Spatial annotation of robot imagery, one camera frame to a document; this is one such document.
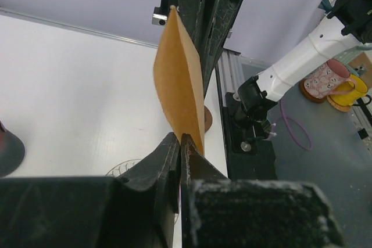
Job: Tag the pink patterned mug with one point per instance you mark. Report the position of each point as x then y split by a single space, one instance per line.
324 80

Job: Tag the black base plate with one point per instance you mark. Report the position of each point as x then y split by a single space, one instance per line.
249 155

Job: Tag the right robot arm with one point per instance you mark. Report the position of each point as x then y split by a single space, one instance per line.
346 25

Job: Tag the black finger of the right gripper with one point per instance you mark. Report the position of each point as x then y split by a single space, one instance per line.
218 19
192 15

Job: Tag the clear ribbed glass dripper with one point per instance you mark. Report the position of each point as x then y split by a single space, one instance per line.
122 167

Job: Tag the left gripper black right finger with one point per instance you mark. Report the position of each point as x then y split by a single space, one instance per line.
220 212

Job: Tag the yellow mug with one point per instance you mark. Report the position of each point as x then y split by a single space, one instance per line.
346 94

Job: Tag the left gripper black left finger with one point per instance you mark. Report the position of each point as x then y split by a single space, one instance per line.
134 209

